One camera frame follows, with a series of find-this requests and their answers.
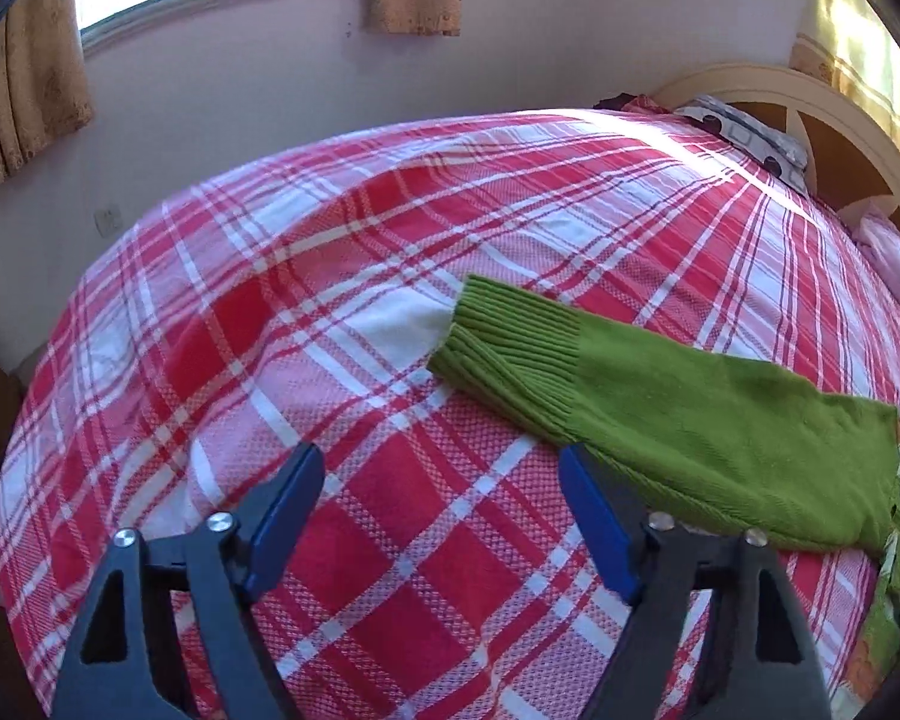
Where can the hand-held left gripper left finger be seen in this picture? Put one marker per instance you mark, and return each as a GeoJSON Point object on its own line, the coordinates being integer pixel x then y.
{"type": "Point", "coordinates": [285, 517]}

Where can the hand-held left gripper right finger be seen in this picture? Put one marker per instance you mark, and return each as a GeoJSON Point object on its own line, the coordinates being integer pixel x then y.
{"type": "Point", "coordinates": [596, 517]}

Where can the green knit sweater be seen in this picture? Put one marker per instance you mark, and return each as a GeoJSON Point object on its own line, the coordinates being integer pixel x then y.
{"type": "Point", "coordinates": [682, 420]}

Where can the red plaid bedspread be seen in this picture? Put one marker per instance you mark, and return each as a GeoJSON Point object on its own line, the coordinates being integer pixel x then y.
{"type": "Point", "coordinates": [345, 277]}

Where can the pink pillow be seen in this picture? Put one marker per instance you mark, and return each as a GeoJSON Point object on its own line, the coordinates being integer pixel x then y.
{"type": "Point", "coordinates": [896, 255]}

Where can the grey patterned pillow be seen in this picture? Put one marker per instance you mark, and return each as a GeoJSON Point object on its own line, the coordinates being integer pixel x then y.
{"type": "Point", "coordinates": [750, 131]}

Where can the dark cloth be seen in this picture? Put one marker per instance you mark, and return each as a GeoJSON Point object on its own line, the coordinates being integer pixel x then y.
{"type": "Point", "coordinates": [613, 101]}

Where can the cream and brown headboard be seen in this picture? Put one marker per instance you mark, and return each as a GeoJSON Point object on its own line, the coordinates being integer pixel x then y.
{"type": "Point", "coordinates": [765, 86]}

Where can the white wall socket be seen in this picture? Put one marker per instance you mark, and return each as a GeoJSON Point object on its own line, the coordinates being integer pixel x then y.
{"type": "Point", "coordinates": [109, 219]}

